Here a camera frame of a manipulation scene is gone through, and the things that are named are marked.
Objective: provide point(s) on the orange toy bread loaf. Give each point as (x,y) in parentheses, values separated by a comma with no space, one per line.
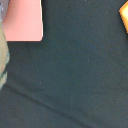
(124,16)

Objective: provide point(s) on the grey-green gripper finger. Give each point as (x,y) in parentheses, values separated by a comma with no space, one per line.
(4,56)

